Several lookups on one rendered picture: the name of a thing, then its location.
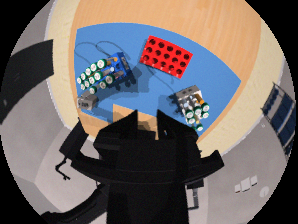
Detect blue bench mat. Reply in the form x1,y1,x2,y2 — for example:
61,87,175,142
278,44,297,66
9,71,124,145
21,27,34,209
74,22,242,137

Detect red tube rack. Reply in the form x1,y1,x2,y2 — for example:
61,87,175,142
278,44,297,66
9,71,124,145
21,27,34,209
140,35,193,79

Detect white tube cap with printed label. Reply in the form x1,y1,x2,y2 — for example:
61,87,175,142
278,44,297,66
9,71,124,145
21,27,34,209
99,80,109,89

